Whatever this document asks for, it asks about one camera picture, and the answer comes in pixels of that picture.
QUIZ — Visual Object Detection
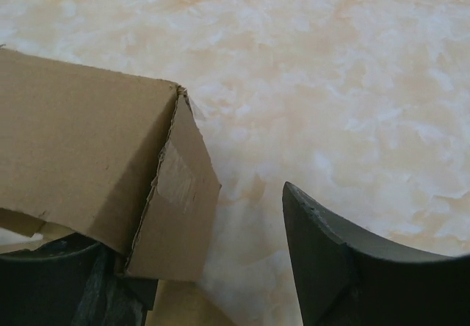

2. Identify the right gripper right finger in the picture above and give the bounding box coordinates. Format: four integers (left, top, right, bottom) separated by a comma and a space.
282, 182, 469, 325

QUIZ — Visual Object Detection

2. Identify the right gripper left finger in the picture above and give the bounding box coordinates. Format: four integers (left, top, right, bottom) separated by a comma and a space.
1, 233, 158, 326

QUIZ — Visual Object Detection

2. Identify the brown cardboard box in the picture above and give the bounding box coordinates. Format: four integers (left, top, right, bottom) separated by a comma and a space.
0, 45, 236, 326

